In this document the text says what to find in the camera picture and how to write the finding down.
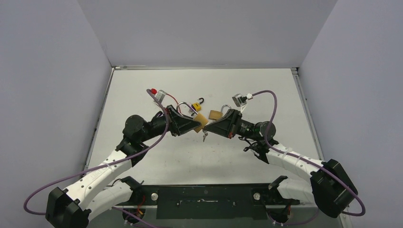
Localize red cable lock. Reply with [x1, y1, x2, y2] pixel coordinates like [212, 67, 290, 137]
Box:
[166, 93, 182, 114]

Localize purple cable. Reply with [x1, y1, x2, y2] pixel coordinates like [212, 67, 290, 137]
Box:
[23, 89, 171, 228]
[251, 90, 366, 227]

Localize yellow black padlock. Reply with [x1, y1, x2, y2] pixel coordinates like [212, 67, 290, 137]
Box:
[191, 97, 204, 112]

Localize brass padlock long shackle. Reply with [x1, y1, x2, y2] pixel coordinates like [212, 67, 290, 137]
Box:
[176, 102, 209, 133]

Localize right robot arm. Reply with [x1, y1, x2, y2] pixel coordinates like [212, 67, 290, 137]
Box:
[204, 109, 358, 218]

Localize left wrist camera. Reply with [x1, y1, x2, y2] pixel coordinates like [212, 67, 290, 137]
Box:
[151, 88, 167, 103]

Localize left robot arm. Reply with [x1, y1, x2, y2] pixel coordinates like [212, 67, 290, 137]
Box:
[45, 105, 202, 228]

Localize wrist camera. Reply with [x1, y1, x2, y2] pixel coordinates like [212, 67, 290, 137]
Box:
[232, 93, 253, 113]
[151, 88, 167, 103]

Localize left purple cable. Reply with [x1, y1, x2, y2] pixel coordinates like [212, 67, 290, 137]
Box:
[23, 89, 171, 228]

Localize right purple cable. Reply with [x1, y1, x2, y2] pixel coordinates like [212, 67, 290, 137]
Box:
[251, 90, 366, 227]

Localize brass padlock short shackle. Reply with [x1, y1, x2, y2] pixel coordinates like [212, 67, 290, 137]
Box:
[208, 104, 231, 121]

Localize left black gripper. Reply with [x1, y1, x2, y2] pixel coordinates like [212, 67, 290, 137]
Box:
[140, 104, 202, 143]

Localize keys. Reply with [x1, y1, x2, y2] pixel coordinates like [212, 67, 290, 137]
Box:
[202, 130, 208, 142]

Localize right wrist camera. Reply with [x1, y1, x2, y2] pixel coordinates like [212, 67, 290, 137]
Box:
[232, 93, 253, 113]

